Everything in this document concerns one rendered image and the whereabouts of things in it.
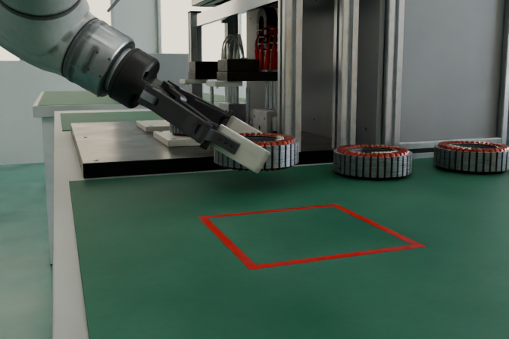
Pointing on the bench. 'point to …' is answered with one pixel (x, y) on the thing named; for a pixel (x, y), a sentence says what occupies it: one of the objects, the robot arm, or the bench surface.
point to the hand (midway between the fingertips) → (254, 147)
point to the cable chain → (266, 17)
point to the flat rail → (238, 5)
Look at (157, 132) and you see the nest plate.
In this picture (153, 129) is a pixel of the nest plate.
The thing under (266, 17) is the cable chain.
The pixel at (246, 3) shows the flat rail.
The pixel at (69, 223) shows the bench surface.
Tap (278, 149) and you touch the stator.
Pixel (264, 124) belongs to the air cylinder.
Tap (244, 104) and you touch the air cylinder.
